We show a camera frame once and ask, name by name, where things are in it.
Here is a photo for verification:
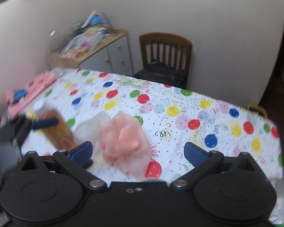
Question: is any clear bubble wrap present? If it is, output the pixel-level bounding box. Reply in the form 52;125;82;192
74;112;110;146

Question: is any pink mesh bath sponge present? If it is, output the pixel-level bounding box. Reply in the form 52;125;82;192
98;111;152;179

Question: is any amber tea bottle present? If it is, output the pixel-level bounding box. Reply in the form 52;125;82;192
33;99;77;151

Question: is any pink patterned pouch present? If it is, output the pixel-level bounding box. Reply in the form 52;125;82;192
6;71;57;118

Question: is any clear drinking glass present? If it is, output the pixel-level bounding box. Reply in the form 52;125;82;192
52;67;66;78

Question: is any colourful balloon tablecloth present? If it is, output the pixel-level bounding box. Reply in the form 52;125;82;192
19;68;284;183

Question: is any white wooden side cabinet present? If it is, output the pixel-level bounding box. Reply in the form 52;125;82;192
47;29;133;76

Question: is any black bag on chair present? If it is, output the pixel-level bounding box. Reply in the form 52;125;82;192
133;61;188;88

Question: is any dark wooden chair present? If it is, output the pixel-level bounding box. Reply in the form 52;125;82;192
139;32;192;79

